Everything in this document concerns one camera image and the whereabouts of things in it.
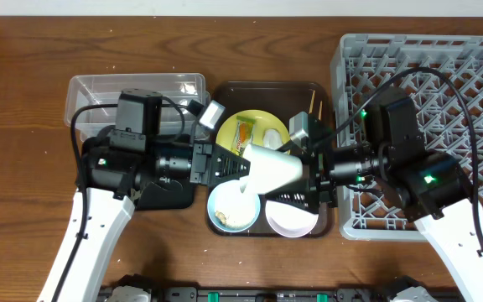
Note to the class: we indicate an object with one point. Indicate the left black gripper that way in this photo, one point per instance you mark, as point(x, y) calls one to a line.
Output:
point(201, 163)

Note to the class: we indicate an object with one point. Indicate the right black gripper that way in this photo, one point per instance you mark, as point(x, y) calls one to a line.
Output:
point(320, 175)

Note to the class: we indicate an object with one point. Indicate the green snack wrapper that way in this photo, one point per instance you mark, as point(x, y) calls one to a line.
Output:
point(243, 135)

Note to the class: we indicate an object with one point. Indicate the white paper cup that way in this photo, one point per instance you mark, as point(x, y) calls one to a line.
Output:
point(269, 170)

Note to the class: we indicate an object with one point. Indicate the light blue bowl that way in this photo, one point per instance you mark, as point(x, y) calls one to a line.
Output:
point(231, 210)

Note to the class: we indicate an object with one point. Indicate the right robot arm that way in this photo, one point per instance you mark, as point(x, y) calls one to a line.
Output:
point(429, 187)

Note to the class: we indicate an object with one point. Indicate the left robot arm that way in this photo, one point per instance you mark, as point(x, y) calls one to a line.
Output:
point(97, 219)

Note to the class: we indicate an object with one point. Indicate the grey dishwasher rack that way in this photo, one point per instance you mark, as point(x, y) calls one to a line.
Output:
point(362, 62)

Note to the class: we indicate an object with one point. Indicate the pink bowl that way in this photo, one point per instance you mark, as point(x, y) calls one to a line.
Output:
point(289, 221)

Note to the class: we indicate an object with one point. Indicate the crumpled white napkin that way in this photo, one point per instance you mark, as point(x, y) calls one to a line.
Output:
point(272, 139)

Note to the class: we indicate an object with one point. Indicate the yellow round plate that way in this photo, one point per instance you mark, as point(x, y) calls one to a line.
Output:
point(264, 120)

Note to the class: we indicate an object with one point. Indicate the black plastic tray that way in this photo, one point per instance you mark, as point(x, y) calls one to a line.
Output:
point(170, 199)

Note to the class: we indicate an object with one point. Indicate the dark brown serving tray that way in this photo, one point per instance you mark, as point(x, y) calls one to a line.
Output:
point(283, 99)

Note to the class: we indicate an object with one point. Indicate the left wooden chopstick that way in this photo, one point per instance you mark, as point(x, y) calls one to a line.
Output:
point(311, 105)

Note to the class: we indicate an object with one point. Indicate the clear plastic bin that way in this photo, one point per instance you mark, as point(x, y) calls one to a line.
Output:
point(86, 90)

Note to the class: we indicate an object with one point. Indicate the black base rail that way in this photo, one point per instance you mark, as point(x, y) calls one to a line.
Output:
point(139, 288)

